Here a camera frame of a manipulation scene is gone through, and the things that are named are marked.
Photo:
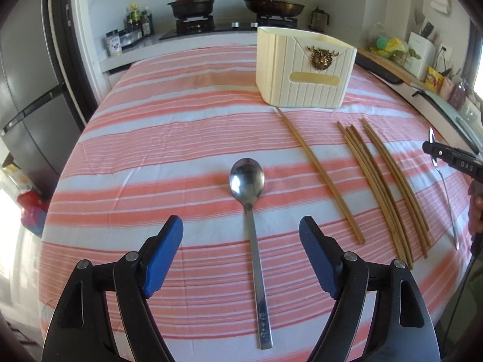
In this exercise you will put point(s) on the yellow snack packet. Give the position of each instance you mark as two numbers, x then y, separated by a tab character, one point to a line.
434	79

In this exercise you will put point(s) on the white wall outlet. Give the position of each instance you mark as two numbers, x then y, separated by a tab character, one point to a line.
443	49

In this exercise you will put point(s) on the white-labelled spice jar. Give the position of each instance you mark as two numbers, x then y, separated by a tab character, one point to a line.
114	43

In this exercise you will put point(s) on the frying pan with glass lid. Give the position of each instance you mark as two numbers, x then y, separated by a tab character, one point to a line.
273	5

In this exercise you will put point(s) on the dark sauce bottle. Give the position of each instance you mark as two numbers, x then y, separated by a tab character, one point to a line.
146	22

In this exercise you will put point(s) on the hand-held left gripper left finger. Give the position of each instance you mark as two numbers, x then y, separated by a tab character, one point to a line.
162	256

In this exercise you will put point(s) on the grey refrigerator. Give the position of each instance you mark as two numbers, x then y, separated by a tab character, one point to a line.
30	83

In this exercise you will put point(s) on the steel spoon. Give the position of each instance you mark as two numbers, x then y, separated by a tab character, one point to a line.
447	196
247	181

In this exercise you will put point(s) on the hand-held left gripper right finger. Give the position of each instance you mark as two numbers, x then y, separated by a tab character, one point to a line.
320	256

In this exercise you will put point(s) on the red bag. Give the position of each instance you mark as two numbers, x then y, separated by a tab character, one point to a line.
34	211

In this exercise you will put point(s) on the yellow-capped sauce bottle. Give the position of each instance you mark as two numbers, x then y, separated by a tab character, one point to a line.
132	17

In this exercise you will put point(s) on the cream ribbed utensil holder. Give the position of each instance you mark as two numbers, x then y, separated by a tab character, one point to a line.
302	64

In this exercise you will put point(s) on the wooden cutting board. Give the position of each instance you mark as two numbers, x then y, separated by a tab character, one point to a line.
411	77

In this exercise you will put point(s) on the plastic bag with sponges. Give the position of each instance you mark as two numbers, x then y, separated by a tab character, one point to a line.
392	45

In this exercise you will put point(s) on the black gas stove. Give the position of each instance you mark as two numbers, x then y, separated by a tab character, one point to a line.
211	30

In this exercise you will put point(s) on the person's right hand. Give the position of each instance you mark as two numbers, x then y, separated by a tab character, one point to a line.
477	211

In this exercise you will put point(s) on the black pot with orange lid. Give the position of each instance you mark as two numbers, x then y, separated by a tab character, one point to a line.
192	5

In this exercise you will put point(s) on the black spice rack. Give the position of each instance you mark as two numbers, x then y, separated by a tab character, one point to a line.
132	38

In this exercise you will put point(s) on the black tray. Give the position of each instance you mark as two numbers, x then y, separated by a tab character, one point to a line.
377	66

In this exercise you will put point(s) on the dark red jar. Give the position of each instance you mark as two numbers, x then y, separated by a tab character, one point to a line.
458	96

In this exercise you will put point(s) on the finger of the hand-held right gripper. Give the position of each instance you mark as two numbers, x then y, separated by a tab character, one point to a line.
437	151

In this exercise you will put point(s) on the pink cup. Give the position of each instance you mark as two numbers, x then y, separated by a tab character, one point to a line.
449	87

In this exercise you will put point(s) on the pink striped tablecloth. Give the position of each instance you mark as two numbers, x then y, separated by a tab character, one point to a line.
169	139

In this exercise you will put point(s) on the white knife holder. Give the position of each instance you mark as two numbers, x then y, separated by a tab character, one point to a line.
420	56

